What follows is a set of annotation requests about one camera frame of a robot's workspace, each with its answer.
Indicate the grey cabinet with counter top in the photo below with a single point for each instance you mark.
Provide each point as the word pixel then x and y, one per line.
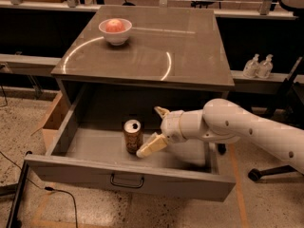
pixel 170 48

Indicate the red apple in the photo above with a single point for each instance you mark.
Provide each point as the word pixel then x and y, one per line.
pixel 114 25

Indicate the black drawer handle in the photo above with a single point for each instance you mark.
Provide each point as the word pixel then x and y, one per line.
pixel 123 182

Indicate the orange soda can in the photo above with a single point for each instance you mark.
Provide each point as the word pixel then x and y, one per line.
pixel 133 135

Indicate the white ceramic bowl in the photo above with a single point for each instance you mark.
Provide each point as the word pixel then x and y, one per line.
pixel 116 38

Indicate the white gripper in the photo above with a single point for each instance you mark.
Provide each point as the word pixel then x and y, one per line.
pixel 171 125

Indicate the black metal stand leg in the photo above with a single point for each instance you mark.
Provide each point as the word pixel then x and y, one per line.
pixel 13 214

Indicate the left clear sanitizer bottle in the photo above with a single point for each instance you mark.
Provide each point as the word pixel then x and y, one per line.
pixel 251 67

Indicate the right clear sanitizer bottle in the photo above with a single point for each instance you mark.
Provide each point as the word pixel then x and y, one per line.
pixel 265 67

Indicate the clear sanitizer bottle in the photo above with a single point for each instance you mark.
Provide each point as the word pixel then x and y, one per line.
pixel 251 67
pixel 265 67

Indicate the open grey top drawer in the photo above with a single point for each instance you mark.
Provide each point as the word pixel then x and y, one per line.
pixel 90 146

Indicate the cardboard box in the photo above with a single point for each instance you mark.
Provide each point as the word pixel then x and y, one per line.
pixel 52 120

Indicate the black office chair base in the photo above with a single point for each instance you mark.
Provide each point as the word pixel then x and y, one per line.
pixel 256 175

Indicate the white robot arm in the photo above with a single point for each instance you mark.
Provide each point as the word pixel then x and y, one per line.
pixel 221 121

